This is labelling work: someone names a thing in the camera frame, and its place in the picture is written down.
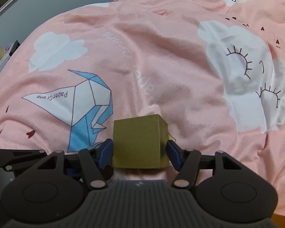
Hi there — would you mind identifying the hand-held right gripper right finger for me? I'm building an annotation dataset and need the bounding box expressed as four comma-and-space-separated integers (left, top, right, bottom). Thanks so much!
166, 140, 243, 190

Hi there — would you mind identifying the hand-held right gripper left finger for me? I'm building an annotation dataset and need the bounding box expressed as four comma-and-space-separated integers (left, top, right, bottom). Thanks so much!
37, 138, 114, 190

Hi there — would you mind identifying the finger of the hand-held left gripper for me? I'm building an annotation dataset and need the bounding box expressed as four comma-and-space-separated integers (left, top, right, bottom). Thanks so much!
64, 167, 82, 176
0, 148, 48, 171

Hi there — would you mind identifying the gold cube box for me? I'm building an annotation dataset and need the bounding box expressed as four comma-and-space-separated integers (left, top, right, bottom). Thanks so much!
112, 114, 175, 170

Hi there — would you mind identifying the pink printed blanket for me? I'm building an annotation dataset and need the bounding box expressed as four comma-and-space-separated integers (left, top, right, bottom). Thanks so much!
0, 0, 285, 219

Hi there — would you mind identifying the dark bedside device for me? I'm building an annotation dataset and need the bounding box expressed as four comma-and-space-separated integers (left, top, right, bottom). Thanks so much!
5, 41, 21, 55

